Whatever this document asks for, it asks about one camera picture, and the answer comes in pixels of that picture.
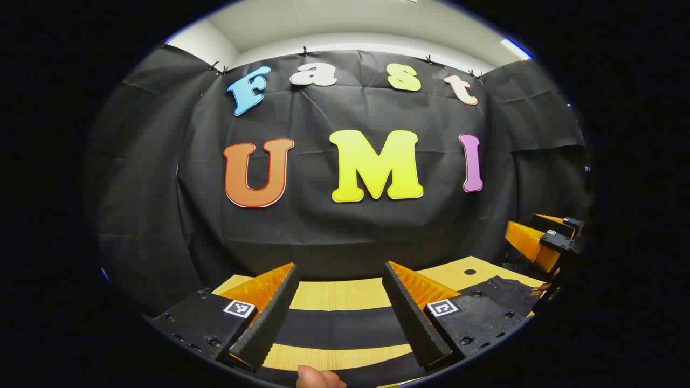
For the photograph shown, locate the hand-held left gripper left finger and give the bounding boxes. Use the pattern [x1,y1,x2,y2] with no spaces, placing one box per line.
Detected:
[154,262,301,373]

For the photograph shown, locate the black jeans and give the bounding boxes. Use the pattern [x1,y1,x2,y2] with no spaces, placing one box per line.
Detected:
[258,275,548,387]

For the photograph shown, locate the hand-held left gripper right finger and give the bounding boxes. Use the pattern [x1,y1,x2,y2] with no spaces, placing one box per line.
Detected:
[382,261,534,370]

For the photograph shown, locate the black backdrop cloth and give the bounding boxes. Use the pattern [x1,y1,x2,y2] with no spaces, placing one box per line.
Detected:
[86,43,591,318]

